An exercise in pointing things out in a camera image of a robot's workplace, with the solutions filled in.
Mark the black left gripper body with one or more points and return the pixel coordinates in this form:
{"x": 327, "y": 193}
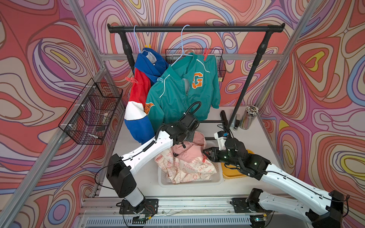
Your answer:
{"x": 189, "y": 136}

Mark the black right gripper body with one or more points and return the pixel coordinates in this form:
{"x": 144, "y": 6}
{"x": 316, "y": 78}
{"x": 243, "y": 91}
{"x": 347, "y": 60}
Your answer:
{"x": 220, "y": 156}

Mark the pink patterned kids jacket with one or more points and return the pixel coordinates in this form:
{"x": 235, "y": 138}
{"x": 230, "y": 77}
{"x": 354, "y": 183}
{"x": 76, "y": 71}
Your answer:
{"x": 185, "y": 162}

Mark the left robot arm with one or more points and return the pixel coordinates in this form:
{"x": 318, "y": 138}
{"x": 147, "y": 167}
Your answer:
{"x": 121, "y": 169}

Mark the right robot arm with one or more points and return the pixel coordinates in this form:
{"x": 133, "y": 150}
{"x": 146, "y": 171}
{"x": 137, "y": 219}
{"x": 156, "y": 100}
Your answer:
{"x": 315, "y": 206}

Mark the light blue hanger green jacket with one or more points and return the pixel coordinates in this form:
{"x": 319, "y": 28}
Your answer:
{"x": 183, "y": 54}

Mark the yellow plastic tray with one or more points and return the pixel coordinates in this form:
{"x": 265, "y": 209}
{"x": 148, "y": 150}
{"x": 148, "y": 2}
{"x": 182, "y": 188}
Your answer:
{"x": 231, "y": 172}

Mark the white perforated plastic basket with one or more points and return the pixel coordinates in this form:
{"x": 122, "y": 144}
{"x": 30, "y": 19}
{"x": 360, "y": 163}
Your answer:
{"x": 214, "y": 178}

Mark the small black bottle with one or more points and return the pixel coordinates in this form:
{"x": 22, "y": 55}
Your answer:
{"x": 236, "y": 122}

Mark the green kids jacket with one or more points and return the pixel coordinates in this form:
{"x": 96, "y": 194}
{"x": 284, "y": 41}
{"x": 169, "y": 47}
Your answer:
{"x": 191, "y": 84}

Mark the cup of pencils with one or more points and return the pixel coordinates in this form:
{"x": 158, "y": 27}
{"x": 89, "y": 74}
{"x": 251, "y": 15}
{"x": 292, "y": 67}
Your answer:
{"x": 249, "y": 115}

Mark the red clothespin on blue jacket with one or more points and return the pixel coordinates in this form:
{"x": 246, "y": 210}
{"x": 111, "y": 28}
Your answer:
{"x": 132, "y": 80}

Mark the blue red white jacket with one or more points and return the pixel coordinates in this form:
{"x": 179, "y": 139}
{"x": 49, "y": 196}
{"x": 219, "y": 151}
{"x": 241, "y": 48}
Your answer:
{"x": 149, "y": 66}

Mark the red clothespin on green jacket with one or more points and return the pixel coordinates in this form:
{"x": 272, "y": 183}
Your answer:
{"x": 205, "y": 53}

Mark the black clothes rack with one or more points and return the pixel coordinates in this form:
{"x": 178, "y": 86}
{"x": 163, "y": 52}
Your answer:
{"x": 269, "y": 30}

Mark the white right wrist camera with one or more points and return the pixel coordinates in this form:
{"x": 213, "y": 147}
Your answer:
{"x": 221, "y": 138}

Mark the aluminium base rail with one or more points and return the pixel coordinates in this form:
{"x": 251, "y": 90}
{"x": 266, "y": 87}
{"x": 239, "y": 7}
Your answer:
{"x": 181, "y": 212}

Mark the black wire basket back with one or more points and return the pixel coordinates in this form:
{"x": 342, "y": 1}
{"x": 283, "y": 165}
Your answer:
{"x": 171, "y": 54}

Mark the black wire basket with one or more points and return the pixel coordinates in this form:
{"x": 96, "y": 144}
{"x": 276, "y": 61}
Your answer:
{"x": 90, "y": 117}
{"x": 171, "y": 54}

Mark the black wire basket left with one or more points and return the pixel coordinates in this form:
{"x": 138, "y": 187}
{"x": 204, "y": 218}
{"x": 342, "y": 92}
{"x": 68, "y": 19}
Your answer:
{"x": 90, "y": 117}

